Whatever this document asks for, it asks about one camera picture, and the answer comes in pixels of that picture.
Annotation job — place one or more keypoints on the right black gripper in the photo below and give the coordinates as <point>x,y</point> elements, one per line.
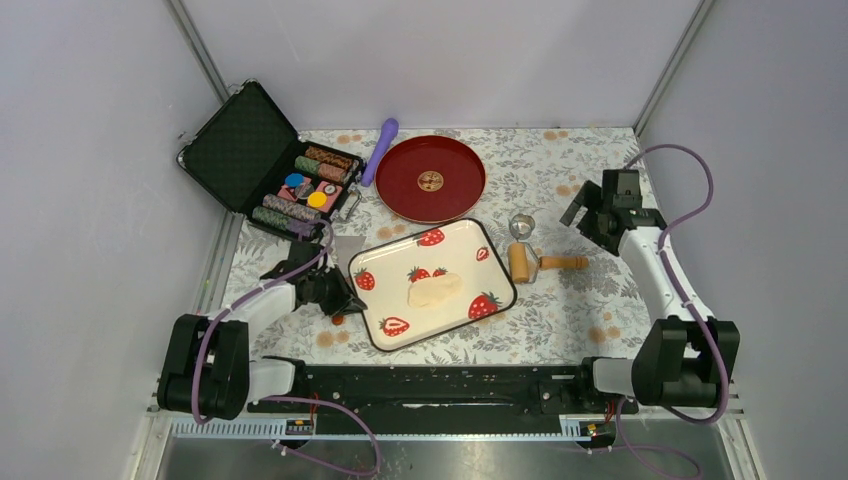
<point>590,198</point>

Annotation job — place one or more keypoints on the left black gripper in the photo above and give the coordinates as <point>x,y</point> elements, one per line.
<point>345,301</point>

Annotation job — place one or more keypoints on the small dough piece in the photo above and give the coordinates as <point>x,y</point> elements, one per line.
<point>432,292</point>

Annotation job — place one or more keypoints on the strawberry pattern white tray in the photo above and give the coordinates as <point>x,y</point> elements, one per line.
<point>382,276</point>

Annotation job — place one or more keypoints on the wooden dough roller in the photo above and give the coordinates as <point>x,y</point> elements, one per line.
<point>525,264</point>

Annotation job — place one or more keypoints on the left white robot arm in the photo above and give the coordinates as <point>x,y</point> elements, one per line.
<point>209,370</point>

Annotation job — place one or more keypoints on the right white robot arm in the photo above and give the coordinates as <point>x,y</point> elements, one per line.
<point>687,358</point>

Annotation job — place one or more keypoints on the yellow poker chip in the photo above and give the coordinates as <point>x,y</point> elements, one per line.
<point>317,200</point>

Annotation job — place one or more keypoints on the floral pattern table mat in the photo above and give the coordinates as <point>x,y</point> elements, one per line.
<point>561,318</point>

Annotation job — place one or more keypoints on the blue poker chip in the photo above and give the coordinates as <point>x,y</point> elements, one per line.
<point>294,180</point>

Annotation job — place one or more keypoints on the round red lacquer plate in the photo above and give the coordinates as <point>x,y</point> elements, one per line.
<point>430,179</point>

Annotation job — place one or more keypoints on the black poker chip case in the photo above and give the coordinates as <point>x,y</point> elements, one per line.
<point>243,153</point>

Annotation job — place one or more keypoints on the metal spatula orange handle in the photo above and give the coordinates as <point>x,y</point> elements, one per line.
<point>345,248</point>

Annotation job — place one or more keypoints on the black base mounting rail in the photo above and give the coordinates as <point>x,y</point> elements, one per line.
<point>439,400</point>

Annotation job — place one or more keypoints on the purple silicone handle tool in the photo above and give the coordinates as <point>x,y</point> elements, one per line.
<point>388,133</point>

